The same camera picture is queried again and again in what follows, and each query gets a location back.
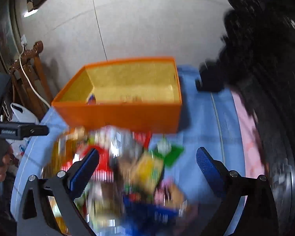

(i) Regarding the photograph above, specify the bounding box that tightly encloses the blue snack packet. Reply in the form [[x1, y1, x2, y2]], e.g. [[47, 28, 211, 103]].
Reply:
[[123, 195, 179, 229]]

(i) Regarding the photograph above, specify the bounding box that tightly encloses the white plastic bag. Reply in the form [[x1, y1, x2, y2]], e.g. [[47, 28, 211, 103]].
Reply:
[[6, 103, 39, 161]]

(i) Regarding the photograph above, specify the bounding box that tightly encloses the carved wooden chair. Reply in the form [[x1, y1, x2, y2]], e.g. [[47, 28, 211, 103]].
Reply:
[[8, 41, 54, 120]]

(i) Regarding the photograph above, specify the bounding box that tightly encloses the red striped snack packet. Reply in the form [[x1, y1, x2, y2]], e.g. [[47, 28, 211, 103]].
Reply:
[[66, 145, 114, 183]]

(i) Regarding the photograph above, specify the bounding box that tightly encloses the blue checked tablecloth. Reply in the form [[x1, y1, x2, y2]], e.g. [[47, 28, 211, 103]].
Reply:
[[10, 65, 245, 235]]

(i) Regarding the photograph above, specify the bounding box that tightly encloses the blue cookie packet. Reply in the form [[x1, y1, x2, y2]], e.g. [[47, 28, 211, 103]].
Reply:
[[87, 93, 96, 104]]

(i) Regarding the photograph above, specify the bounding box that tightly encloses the orange cardboard box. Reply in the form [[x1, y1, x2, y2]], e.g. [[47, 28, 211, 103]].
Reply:
[[52, 57, 183, 134]]

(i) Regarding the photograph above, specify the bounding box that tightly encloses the white wall socket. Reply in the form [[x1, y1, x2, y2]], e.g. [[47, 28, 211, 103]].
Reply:
[[21, 35, 28, 47]]

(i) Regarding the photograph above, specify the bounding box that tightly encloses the green plum candy packet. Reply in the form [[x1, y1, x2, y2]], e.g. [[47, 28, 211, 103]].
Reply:
[[153, 138, 184, 167]]

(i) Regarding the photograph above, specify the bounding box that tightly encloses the pink cracker bag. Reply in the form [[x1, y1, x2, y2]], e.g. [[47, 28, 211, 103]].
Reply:
[[153, 180, 188, 216]]

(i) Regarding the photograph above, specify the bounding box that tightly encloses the dark carved wooden furniture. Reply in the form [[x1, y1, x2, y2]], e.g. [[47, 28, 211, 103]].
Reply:
[[196, 0, 295, 235]]

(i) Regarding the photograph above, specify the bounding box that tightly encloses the white power cable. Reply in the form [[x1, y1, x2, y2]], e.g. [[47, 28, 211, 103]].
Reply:
[[19, 44, 52, 109]]

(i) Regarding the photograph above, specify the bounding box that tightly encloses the Weidan soda cracker packet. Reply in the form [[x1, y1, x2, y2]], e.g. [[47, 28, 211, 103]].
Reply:
[[130, 152, 163, 195]]

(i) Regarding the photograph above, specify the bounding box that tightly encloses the person left hand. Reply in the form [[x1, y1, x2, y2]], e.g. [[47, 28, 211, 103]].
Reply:
[[0, 146, 13, 182]]

